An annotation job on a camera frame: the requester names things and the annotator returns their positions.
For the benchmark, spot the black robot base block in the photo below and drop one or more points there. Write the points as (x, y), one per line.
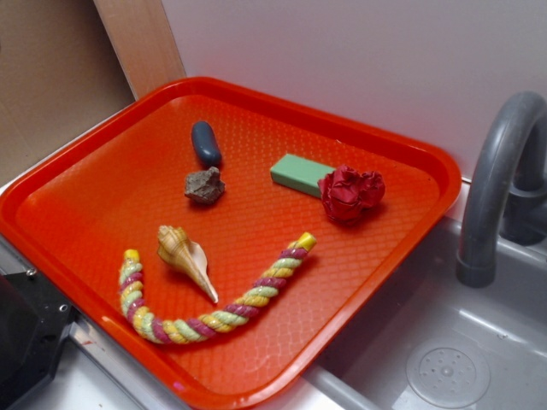
(35, 323)

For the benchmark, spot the green rectangular block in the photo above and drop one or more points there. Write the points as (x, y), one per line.
(299, 174)

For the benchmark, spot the orange plastic tray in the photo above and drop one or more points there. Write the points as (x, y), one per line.
(75, 214)

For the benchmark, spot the grey brown rock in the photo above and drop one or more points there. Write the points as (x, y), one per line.
(204, 187)

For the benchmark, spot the crumpled red paper ball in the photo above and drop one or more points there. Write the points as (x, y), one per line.
(346, 193)

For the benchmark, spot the dark blue oval capsule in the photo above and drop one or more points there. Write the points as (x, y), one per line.
(205, 145)

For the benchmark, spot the tan spiral seashell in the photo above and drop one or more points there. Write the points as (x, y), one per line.
(183, 255)

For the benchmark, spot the light wooden board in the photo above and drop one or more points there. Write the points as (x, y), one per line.
(143, 42)

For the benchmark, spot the grey curved faucet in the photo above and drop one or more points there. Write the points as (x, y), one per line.
(507, 196)

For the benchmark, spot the round grey sink drain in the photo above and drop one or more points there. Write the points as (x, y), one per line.
(448, 373)

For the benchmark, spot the grey plastic sink basin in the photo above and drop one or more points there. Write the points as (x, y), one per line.
(364, 367)

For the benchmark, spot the multicoloured twisted rope toy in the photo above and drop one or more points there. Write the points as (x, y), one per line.
(207, 326)

